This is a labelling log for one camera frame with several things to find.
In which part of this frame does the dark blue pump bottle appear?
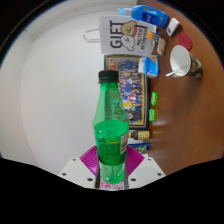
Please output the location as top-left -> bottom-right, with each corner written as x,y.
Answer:
127,142 -> 151,153

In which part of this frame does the brown snack packet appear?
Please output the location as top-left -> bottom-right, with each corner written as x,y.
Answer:
155,37 -> 167,57

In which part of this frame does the framed group photo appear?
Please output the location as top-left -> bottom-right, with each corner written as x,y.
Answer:
103,54 -> 151,130

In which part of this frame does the white paper gift bag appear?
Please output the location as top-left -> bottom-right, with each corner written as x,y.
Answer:
83,15 -> 158,56

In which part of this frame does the white spoon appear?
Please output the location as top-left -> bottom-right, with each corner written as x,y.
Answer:
165,66 -> 188,78

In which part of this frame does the blue detergent bottle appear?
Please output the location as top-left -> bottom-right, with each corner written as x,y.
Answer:
117,4 -> 169,29

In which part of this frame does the patterned paper cup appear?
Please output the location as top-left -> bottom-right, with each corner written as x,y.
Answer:
169,44 -> 204,80

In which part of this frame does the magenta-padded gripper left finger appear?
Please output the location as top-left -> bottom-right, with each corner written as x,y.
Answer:
58,145 -> 100,188

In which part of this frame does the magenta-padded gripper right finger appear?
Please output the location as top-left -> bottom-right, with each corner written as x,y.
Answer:
124,146 -> 167,189

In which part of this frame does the green plastic drink bottle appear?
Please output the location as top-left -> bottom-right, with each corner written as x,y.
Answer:
91,69 -> 131,185

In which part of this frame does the white remote control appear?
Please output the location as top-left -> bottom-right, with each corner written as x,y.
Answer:
165,17 -> 181,37

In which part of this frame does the blue white tissue pack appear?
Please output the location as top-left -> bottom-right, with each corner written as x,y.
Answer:
138,54 -> 160,79

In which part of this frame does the amber pump bottle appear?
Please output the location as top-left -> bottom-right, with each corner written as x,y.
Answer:
128,129 -> 151,141

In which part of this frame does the colourful puzzle cube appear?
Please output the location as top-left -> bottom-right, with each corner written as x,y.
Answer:
148,30 -> 161,42

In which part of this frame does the flat round red coaster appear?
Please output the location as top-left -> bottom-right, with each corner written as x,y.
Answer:
177,32 -> 193,52

